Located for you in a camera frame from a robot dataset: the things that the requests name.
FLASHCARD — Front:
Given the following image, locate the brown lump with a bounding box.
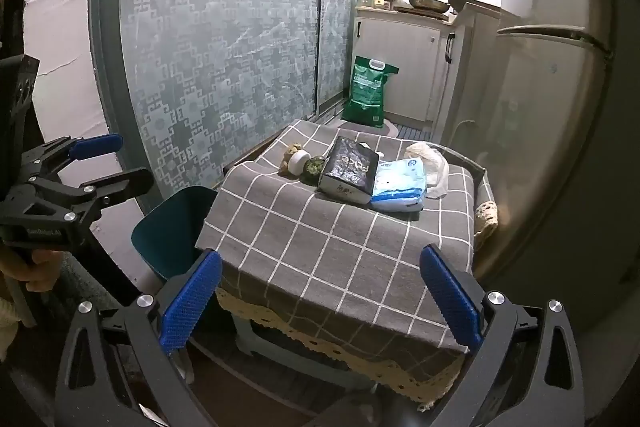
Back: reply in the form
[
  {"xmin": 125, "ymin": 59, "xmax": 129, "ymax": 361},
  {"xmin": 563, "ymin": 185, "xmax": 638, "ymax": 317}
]
[{"xmin": 278, "ymin": 143, "xmax": 301, "ymax": 176}]

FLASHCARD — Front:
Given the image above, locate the white plastic bag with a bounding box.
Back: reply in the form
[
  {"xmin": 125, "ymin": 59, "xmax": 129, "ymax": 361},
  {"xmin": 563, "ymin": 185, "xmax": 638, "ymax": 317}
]
[{"xmin": 405, "ymin": 141, "xmax": 450, "ymax": 200}]

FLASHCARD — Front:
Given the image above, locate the cream kitchen cabinet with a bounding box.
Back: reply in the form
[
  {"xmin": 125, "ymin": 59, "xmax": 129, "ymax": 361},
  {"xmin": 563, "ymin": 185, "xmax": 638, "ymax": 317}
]
[{"xmin": 351, "ymin": 3, "xmax": 478, "ymax": 128}]

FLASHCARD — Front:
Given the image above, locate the white cable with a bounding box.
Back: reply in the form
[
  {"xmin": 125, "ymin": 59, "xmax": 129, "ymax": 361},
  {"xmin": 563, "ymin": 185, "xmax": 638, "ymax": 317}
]
[{"xmin": 446, "ymin": 119, "xmax": 484, "ymax": 148}]

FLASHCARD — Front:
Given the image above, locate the green sack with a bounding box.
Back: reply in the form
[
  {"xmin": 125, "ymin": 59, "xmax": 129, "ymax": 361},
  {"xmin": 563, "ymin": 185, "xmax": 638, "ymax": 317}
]
[{"xmin": 341, "ymin": 55, "xmax": 400, "ymax": 128}]

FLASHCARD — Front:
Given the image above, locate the oval grey floor mat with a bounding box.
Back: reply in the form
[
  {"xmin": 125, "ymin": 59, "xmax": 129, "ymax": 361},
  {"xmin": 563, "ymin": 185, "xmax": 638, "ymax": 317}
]
[{"xmin": 332, "ymin": 117, "xmax": 401, "ymax": 139}]

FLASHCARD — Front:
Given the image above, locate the black tissue pack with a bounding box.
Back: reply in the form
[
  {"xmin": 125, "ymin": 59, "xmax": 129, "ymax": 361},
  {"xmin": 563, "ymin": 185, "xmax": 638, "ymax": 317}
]
[{"xmin": 316, "ymin": 136, "xmax": 379, "ymax": 206}]

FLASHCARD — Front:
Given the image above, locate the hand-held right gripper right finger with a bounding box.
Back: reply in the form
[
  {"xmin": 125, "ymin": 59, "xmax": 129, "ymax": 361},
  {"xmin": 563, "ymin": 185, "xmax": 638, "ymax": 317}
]
[{"xmin": 419, "ymin": 244, "xmax": 586, "ymax": 427}]

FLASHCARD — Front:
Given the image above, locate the grey checked tablecloth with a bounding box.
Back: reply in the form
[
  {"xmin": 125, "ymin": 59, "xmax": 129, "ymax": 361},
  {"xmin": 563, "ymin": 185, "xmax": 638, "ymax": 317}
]
[{"xmin": 194, "ymin": 119, "xmax": 496, "ymax": 358}]

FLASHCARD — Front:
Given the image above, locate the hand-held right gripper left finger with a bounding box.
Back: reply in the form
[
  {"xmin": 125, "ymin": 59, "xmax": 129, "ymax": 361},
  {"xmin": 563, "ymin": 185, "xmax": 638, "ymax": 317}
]
[{"xmin": 55, "ymin": 249, "xmax": 223, "ymax": 427}]

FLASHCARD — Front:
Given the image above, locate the white refrigerator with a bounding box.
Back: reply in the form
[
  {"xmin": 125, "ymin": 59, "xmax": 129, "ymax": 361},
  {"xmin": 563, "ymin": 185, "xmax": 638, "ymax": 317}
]
[{"xmin": 439, "ymin": 0, "xmax": 617, "ymax": 325}]

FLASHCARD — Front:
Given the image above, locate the person's left hand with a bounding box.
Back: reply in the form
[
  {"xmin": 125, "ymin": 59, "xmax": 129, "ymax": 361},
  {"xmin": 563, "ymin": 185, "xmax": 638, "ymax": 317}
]
[{"xmin": 0, "ymin": 249, "xmax": 63, "ymax": 297}]

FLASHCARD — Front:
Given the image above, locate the frosted patterned sliding door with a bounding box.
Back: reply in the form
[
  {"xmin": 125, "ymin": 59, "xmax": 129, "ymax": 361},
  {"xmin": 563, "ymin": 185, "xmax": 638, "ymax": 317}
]
[
  {"xmin": 317, "ymin": 0, "xmax": 375, "ymax": 118},
  {"xmin": 90, "ymin": 0, "xmax": 327, "ymax": 210}
]

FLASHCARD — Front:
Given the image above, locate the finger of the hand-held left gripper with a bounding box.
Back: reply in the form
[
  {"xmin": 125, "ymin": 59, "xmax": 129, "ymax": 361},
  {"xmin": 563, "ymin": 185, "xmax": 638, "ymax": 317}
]
[
  {"xmin": 25, "ymin": 167, "xmax": 154, "ymax": 228},
  {"xmin": 22, "ymin": 133, "xmax": 124, "ymax": 180}
]

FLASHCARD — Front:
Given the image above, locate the grey striped floor mat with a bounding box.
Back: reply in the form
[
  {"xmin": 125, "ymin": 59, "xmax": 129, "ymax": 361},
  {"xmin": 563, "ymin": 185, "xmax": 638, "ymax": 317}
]
[{"xmin": 395, "ymin": 123, "xmax": 437, "ymax": 142}]

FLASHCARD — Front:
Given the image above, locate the white and blue tissue pack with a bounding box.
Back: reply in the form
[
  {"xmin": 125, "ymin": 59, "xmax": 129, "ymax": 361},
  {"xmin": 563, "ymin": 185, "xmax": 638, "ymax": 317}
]
[{"xmin": 370, "ymin": 158, "xmax": 427, "ymax": 212}]

